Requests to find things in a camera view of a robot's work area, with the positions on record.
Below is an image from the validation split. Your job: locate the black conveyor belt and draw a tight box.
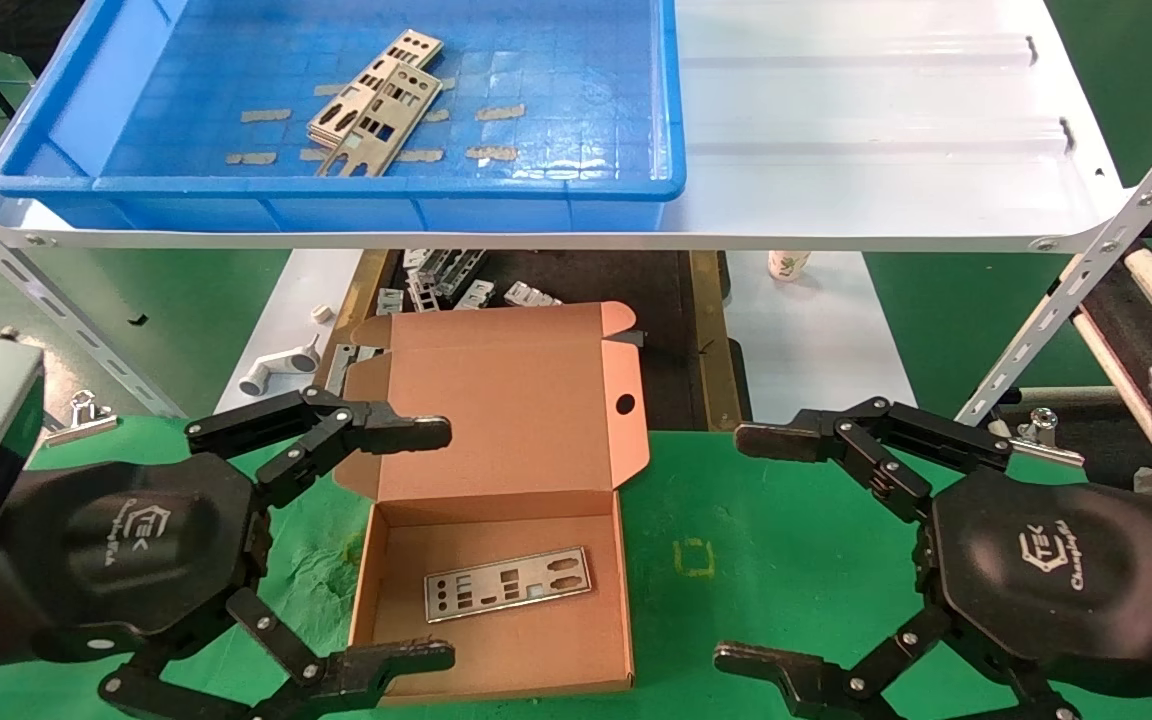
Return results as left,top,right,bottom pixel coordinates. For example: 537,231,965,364
1076,250,1152,471

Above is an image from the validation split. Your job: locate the white plastic pipe fitting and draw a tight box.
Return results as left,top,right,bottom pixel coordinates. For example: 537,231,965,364
239,335,322,398

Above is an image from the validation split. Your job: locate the metal I/O shield plate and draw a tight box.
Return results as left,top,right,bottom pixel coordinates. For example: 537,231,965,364
316,64,443,179
423,546,594,624

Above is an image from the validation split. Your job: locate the open brown cardboard box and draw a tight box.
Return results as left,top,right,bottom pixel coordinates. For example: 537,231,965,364
334,302,650,706

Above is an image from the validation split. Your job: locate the silver binder clip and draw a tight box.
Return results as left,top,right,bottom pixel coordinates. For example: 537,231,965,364
1001,407,1087,469
41,390,119,448

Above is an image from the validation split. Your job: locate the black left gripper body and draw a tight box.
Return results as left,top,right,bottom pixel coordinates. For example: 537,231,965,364
0,452,272,643

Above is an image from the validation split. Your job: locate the black tray with brass frame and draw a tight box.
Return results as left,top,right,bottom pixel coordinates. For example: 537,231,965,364
314,250,745,433

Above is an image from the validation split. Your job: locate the green table mat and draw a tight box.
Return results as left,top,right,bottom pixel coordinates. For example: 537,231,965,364
0,415,1152,720

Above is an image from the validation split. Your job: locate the perforated steel angle strut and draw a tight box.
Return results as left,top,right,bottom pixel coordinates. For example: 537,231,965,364
954,88,1152,426
0,185,185,419

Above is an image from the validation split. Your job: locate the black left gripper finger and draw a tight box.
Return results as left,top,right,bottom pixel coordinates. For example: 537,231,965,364
96,588,456,720
183,385,453,509

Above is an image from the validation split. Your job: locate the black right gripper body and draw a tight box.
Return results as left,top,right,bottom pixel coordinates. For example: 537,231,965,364
921,468,1152,696

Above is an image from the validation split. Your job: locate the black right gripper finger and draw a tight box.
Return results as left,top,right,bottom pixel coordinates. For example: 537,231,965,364
734,396,1015,526
713,605,1082,720

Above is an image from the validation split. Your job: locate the stack of metal I/O shields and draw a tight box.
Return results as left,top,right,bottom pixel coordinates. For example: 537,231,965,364
306,28,444,151

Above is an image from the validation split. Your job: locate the long silver metal bracket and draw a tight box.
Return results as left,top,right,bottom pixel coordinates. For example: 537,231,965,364
416,250,487,299

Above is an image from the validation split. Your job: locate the blue plastic tray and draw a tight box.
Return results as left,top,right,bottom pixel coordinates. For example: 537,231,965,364
0,0,687,233

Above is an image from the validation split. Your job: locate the grey flat metal strip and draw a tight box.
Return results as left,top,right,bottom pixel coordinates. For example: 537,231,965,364
324,343,382,396

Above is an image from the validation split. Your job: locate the white metal rack shelf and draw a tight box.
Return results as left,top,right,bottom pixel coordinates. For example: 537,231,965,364
0,0,1137,253

